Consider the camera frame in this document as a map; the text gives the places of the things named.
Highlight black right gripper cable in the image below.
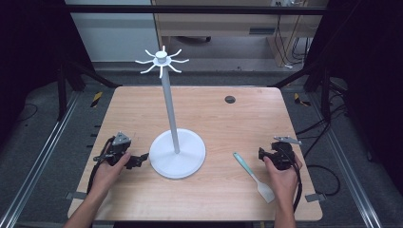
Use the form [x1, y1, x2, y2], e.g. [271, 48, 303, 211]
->
[283, 147, 304, 214]

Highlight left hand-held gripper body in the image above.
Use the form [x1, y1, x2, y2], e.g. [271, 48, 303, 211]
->
[93, 131, 133, 167]

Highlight yellow black floor tape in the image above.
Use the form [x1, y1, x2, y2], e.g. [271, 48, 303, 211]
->
[90, 91, 105, 108]
[293, 92, 312, 107]

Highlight person's right hand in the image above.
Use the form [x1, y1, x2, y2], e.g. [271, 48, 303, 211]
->
[262, 154, 303, 208]

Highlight person's left hand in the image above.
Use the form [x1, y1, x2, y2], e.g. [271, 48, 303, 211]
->
[87, 151, 132, 200]

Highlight white cabinet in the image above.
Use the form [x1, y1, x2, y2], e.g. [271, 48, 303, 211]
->
[65, 0, 160, 63]

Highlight black frame strut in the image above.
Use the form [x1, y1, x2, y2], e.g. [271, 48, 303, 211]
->
[56, 58, 123, 122]
[269, 61, 335, 124]

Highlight grey table edge bracket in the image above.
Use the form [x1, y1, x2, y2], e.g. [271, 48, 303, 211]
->
[65, 191, 87, 201]
[304, 193, 327, 203]

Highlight teal handled white spatula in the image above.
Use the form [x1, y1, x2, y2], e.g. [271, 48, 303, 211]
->
[233, 152, 276, 204]

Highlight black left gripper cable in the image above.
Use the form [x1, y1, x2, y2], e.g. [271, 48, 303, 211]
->
[86, 136, 116, 195]

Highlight black floor cable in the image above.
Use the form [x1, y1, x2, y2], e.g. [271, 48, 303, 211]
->
[295, 79, 349, 198]

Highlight light wooden desk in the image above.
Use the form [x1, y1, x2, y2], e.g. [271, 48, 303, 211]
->
[151, 0, 330, 68]

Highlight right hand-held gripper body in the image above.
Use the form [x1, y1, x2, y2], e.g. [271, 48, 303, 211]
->
[265, 136, 302, 171]

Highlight white hook stand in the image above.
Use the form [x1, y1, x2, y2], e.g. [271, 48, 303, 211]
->
[135, 45, 207, 181]

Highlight black horizontal frame bar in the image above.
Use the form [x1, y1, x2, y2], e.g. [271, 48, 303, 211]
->
[63, 4, 331, 16]

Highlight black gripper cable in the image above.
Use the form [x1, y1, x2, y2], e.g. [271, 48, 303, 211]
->
[283, 147, 304, 214]
[86, 136, 116, 195]

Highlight metal floor rail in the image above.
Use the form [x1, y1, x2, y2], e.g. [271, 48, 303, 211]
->
[0, 90, 81, 228]
[307, 92, 385, 228]

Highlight black hanging cables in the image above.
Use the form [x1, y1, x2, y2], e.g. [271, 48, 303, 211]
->
[273, 13, 314, 69]

